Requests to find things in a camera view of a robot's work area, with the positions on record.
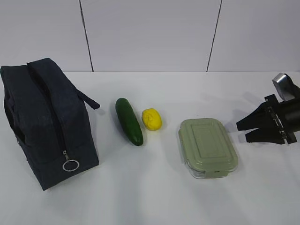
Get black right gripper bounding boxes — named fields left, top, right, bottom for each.
left=236, top=94, right=300, bottom=144

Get yellow lemon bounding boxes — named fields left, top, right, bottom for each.
left=142, top=108, right=162, bottom=131

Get green lidded food container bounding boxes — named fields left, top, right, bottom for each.
left=178, top=118, right=238, bottom=179

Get green cucumber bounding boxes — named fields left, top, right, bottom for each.
left=115, top=98, right=144, bottom=146

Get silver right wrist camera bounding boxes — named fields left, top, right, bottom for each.
left=272, top=73, right=300, bottom=101

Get navy blue lunch bag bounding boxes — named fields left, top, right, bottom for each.
left=0, top=58, right=100, bottom=190

